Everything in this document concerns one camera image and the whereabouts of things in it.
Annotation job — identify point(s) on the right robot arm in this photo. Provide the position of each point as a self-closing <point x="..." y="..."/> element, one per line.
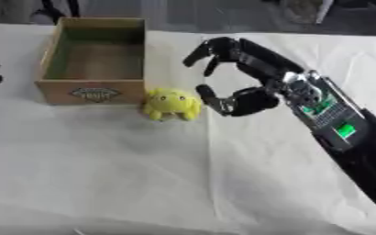
<point x="341" y="128"/>

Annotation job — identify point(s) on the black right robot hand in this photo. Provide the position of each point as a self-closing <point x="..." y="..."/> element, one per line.
<point x="252" y="99"/>

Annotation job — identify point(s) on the yellow soft toy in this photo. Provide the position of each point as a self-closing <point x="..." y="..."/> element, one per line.
<point x="172" y="103"/>

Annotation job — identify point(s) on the tan cardboard box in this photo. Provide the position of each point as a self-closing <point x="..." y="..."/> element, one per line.
<point x="95" y="61"/>

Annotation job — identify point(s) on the black tripod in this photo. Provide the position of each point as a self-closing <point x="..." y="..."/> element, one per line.
<point x="57" y="10"/>

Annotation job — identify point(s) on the white chair leg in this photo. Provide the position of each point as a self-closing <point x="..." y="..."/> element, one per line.
<point x="324" y="11"/>

